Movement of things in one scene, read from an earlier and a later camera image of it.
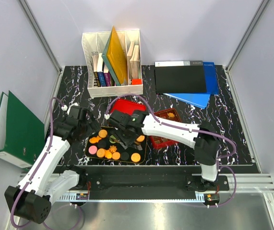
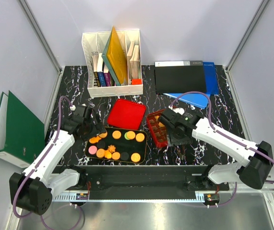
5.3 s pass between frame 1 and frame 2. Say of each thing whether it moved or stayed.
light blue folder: stayed
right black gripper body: moved
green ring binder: stayed
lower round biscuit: stayed
